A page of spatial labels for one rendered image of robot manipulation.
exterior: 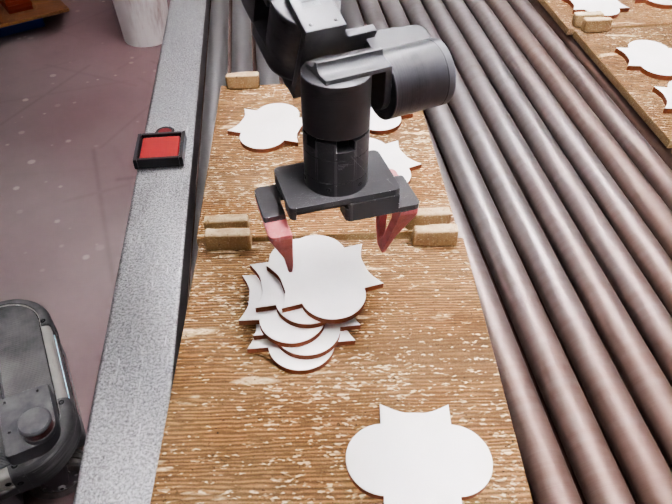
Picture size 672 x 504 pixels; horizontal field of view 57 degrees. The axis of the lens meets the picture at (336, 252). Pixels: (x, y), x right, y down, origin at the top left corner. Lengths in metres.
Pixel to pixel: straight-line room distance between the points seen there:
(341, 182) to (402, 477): 0.28
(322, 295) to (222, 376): 0.14
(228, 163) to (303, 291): 0.33
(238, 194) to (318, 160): 0.39
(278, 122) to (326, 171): 0.52
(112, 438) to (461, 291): 0.42
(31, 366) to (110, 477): 1.06
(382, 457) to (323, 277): 0.22
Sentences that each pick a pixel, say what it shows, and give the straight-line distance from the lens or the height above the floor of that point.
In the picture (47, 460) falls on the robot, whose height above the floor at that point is 0.23.
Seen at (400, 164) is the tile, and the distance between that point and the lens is 0.95.
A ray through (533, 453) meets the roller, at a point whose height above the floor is 0.92.
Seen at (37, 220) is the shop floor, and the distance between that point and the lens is 2.54.
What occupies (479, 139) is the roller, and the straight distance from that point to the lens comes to 1.07.
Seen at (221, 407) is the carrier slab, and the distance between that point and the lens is 0.67.
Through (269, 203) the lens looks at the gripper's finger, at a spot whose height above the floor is 1.13.
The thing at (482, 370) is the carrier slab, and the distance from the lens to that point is 0.70.
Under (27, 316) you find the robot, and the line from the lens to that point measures 1.84.
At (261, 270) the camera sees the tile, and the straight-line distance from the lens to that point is 0.74.
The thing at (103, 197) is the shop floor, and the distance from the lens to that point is 2.55.
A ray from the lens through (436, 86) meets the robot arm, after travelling 0.54.
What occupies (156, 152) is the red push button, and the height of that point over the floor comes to 0.93.
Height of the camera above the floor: 1.49
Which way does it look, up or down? 44 degrees down
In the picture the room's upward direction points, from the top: straight up
